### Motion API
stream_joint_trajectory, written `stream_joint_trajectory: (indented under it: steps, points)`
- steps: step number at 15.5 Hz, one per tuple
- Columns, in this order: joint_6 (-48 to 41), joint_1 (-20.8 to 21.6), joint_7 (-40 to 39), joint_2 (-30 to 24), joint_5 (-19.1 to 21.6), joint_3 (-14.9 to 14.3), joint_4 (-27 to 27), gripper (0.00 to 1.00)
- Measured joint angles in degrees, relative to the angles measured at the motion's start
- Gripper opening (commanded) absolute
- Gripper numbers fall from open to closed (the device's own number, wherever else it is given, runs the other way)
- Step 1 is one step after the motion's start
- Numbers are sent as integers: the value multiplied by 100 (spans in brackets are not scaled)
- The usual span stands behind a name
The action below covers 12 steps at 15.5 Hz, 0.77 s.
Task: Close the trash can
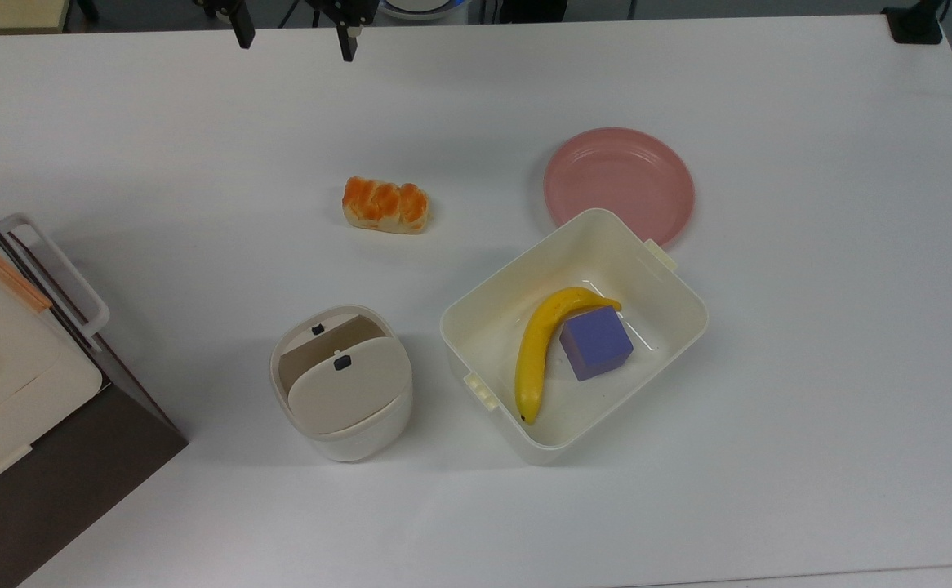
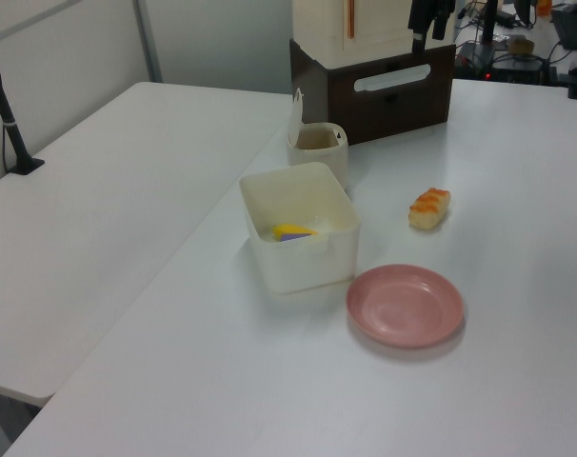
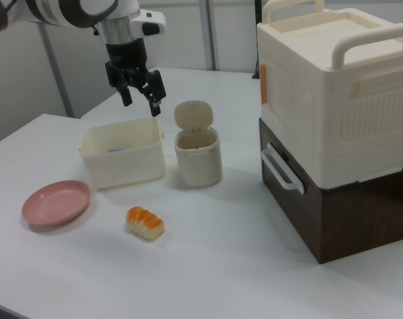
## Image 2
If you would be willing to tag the black camera stand pole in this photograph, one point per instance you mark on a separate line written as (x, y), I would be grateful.
(5, 119)

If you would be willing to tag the pink plastic plate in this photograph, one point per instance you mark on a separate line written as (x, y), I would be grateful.
(405, 307)

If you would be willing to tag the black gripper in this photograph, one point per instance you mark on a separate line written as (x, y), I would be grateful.
(433, 8)

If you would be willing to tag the black monitor stand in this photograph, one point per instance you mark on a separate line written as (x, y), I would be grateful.
(487, 24)

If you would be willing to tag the black keyboard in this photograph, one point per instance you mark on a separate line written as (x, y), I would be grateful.
(567, 28)

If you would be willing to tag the toy bread with orange glaze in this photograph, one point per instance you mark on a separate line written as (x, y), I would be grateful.
(429, 209)

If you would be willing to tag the cream plastic storage bin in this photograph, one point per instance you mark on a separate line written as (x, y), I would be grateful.
(312, 266)

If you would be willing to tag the small cardboard box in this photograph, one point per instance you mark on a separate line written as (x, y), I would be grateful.
(521, 46)

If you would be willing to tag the purple cube block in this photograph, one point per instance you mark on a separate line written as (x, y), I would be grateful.
(295, 237)

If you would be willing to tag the small white lidded trash can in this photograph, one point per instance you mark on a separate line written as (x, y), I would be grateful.
(323, 152)

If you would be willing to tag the yellow toy banana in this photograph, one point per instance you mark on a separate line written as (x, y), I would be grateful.
(291, 229)

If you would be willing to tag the black device with red light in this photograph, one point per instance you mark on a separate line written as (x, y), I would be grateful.
(514, 70)

